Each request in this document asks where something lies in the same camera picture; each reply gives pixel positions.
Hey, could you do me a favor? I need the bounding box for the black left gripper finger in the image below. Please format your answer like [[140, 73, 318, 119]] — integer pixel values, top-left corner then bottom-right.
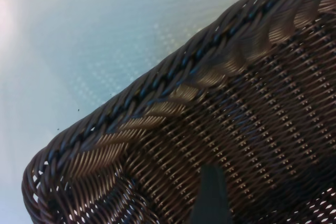
[[190, 164, 234, 224]]

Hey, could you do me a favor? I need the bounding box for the dark brown wicker basket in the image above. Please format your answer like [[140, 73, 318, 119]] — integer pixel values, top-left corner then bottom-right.
[[20, 0, 336, 224]]

